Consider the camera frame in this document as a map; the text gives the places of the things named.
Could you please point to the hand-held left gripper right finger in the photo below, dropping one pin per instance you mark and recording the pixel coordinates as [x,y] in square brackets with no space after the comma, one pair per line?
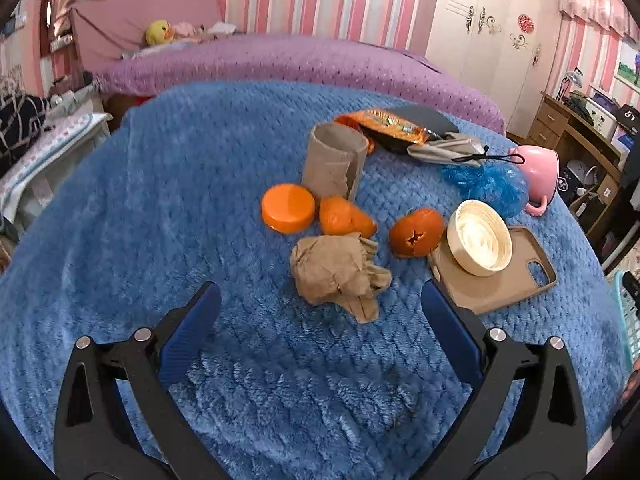
[450,335]

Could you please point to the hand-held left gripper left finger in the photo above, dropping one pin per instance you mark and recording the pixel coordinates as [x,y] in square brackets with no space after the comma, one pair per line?
[192,330]

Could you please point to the brown paper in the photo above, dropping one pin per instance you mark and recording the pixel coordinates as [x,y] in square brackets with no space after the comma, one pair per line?
[325,265]

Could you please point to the beige sock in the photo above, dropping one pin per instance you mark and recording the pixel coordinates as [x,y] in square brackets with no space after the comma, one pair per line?
[440,150]

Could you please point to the tan phone case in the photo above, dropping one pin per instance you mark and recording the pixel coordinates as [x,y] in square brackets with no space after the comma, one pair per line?
[480,295]

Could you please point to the cream round bowl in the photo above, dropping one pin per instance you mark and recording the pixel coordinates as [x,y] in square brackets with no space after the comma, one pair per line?
[477,237]

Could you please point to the orange peel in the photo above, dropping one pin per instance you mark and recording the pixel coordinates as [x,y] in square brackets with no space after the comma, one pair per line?
[340,217]
[415,232]

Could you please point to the blue fleece blanket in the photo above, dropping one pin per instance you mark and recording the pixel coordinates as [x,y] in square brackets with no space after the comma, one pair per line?
[200,185]

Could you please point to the orange plastic lid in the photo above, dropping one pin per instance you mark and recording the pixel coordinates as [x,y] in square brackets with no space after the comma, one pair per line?
[287,207]

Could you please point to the blue mesh scrunchie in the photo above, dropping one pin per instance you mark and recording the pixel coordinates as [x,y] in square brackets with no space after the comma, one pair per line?
[490,185]

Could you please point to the teal plastic basket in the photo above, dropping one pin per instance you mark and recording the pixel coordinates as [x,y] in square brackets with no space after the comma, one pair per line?
[627,310]

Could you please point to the pink cup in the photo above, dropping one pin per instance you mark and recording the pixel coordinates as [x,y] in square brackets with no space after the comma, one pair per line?
[542,170]

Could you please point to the dark bag with logo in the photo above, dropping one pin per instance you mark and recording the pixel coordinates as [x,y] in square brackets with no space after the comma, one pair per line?
[569,185]

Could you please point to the cardboard tube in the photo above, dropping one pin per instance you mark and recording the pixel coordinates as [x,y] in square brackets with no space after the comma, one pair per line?
[330,160]

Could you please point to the orange snack bag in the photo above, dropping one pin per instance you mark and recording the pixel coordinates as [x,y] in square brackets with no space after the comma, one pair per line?
[395,125]

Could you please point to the dark grey pouch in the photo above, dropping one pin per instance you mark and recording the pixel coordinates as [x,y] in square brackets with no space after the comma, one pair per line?
[430,117]

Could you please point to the white patterned quilt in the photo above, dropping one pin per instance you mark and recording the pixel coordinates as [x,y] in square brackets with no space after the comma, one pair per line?
[60,145]

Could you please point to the wooden desk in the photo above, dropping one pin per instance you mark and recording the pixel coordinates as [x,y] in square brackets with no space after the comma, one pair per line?
[550,120]

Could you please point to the white wardrobe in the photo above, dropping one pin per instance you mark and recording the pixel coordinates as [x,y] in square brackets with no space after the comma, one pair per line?
[480,75]

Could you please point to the black patterned cloth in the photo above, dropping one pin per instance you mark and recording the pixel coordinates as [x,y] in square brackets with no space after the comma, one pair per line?
[22,125]

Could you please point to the light blue pillow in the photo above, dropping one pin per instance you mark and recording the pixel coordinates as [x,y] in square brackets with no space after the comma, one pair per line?
[160,47]

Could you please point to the purple bedspread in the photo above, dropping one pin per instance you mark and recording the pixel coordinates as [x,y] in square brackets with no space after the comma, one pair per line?
[300,60]

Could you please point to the yellow duck plush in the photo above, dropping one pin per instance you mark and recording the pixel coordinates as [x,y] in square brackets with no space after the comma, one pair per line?
[159,32]

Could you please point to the pink plush toy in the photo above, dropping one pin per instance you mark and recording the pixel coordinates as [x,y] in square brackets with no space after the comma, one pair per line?
[186,30]

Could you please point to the white cloth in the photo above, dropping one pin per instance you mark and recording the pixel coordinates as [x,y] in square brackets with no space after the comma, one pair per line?
[221,30]

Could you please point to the pink covered headboard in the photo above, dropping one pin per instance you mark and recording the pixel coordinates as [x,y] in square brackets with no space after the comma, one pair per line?
[115,25]

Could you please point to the pink striped window curtain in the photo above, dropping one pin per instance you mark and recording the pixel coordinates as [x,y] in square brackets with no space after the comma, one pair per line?
[595,0]

